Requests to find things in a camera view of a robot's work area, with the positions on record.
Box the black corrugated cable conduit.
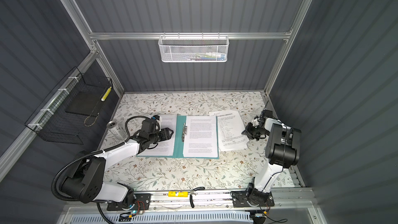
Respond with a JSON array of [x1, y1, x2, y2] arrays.
[[51, 116, 153, 224]]

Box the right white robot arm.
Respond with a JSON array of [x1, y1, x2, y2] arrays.
[[246, 117, 302, 206]]

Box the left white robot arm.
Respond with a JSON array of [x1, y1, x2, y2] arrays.
[[51, 115, 174, 209]]

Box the silver folder clip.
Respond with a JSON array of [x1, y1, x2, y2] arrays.
[[181, 123, 187, 142]]

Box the white wire mesh basket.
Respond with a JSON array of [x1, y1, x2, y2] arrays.
[[158, 36, 230, 63]]

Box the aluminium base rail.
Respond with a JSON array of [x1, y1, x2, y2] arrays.
[[144, 187, 318, 212]]

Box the yellow marker pen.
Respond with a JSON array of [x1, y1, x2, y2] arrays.
[[101, 86, 112, 102]]

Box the English text paper sheet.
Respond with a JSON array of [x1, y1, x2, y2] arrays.
[[137, 115, 177, 157]]

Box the Chinese title paper sheet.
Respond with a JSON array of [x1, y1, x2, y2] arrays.
[[209, 110, 249, 151]]

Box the teal file folder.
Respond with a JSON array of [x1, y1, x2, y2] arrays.
[[136, 114, 220, 159]]

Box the yellow label tag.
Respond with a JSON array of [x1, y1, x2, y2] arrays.
[[168, 191, 189, 198]]

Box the black wire basket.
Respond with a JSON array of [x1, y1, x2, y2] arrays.
[[25, 69, 113, 145]]

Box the black notebook in basket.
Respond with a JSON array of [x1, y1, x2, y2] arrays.
[[65, 91, 105, 117]]

